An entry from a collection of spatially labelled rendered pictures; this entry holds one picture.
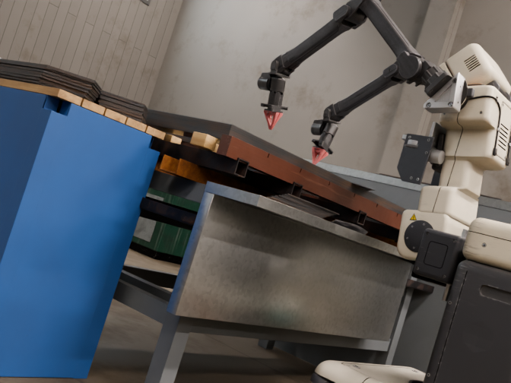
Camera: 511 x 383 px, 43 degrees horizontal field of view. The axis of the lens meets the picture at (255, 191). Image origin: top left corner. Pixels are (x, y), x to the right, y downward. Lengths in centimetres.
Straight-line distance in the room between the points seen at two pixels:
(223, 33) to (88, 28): 182
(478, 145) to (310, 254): 65
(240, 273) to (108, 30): 766
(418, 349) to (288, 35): 580
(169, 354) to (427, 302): 157
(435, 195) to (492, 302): 45
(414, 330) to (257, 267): 138
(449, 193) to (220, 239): 74
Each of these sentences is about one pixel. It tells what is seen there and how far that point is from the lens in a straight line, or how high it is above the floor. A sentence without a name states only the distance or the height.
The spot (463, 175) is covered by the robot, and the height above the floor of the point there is 95.
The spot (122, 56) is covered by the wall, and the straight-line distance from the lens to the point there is 956.
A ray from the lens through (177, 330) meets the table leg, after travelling 199.
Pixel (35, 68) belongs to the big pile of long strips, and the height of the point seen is 84.
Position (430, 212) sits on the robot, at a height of 81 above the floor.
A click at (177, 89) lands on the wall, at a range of 950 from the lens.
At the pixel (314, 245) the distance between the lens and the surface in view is 223.
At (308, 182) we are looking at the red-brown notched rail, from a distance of 219.
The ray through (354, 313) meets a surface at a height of 39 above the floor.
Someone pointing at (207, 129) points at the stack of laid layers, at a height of 83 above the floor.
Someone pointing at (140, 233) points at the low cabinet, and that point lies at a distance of 654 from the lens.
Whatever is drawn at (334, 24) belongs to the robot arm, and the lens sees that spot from 246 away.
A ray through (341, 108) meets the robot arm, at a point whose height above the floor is 121.
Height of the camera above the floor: 60
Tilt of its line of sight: 3 degrees up
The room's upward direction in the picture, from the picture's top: 18 degrees clockwise
